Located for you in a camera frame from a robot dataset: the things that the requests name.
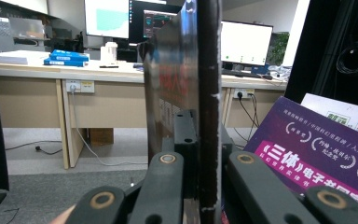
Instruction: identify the green plant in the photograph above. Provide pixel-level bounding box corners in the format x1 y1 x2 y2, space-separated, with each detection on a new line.
267 31 291 66

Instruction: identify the white wall socket black plug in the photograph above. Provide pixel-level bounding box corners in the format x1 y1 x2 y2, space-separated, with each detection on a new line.
233 88 255 100

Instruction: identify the beige office desk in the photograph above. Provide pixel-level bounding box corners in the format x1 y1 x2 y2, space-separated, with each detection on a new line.
0 60 288 171

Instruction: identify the black cable with plug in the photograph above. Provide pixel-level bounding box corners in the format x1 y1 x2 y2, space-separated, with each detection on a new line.
5 140 63 156

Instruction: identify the black and red magazine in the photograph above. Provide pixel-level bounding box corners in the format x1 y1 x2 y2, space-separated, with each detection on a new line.
138 0 223 224

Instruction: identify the large dark screen monitor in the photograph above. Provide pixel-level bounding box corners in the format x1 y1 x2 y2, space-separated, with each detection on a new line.
129 0 185 45

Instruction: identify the flat white box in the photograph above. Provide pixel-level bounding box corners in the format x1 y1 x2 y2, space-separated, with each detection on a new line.
0 49 51 66

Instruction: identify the brown cardboard box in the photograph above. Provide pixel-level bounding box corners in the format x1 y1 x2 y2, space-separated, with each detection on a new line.
88 128 116 147

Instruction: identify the black keyboard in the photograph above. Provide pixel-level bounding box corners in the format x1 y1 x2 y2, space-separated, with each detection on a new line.
222 68 273 81

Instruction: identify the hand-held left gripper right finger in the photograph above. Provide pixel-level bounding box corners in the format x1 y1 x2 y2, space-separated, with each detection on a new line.
221 124 237 158

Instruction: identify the purple cover magazine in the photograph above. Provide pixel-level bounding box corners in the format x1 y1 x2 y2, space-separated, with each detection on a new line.
243 96 358 216

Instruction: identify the monitor with teal graph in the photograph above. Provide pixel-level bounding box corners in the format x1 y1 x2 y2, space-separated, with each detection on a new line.
83 0 131 40

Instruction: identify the grey machine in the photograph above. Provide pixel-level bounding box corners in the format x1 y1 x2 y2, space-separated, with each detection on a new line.
0 15 49 54

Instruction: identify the white cable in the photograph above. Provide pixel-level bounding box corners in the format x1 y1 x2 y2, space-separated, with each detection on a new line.
70 88 148 167

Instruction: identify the stack of blue boxes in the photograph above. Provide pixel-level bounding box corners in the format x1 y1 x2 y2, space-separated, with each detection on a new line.
43 49 90 68

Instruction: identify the monitor with white screen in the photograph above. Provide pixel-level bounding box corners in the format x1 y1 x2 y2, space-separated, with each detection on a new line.
220 20 274 67

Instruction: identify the coiled black cable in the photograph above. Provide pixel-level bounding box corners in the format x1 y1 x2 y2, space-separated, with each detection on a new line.
335 40 358 77

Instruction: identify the bundle of black desk cables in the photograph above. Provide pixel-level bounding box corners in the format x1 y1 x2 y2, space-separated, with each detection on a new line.
233 92 260 147

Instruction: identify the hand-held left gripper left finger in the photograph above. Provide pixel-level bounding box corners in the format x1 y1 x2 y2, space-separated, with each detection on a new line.
173 110 199 200

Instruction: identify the white plastic jar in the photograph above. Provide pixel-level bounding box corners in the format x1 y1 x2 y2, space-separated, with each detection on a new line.
100 41 119 66

